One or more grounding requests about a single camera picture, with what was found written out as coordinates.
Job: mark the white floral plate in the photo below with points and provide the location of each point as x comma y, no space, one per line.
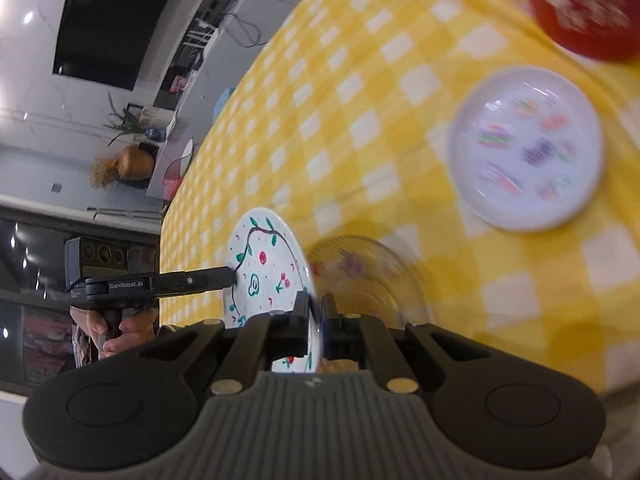
265,270

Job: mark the pink picture card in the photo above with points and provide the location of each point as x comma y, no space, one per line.
178,84

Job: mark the green plant in blue vase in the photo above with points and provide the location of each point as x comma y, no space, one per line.
127,122

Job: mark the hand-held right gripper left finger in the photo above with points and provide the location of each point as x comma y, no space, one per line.
304,320

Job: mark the clear glass plate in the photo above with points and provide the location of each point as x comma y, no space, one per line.
370,280

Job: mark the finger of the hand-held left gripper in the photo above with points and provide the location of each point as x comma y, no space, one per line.
200,280

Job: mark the white router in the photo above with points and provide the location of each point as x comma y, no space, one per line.
200,35

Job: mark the gold vase with dried flowers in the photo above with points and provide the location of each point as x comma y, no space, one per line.
132,160

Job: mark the yellow checkered tablecloth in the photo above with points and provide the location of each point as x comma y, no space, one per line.
400,135

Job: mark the person's left hand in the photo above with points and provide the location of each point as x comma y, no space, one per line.
132,331

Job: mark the white stool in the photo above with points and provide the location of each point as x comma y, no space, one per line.
182,157

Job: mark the white plate with colourful print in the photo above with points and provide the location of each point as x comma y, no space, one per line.
525,150

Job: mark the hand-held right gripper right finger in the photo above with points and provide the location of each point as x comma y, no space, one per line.
326,327

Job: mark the red bowl with white print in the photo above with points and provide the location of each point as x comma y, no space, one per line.
580,10

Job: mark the grey television cabinet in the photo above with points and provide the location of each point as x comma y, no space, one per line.
235,70

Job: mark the black wall television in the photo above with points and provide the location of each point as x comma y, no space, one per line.
125,20

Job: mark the pink basket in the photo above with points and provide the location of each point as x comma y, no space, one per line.
171,186

